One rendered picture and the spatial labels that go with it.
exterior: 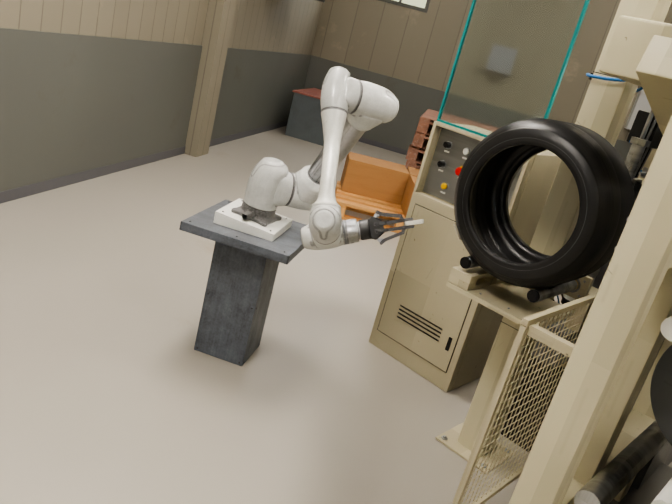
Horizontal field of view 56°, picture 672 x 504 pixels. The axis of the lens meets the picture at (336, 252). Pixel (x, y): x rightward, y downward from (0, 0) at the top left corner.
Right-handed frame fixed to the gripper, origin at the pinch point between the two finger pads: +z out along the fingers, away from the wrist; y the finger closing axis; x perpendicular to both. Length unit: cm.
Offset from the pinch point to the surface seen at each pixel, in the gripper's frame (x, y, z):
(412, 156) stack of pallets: -448, -92, 66
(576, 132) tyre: 29, -20, 52
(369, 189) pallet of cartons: -381, -56, 11
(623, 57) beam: 66, -32, 52
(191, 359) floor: -64, 46, -103
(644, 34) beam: 70, -36, 56
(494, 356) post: -37, 59, 31
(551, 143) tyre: 28, -18, 44
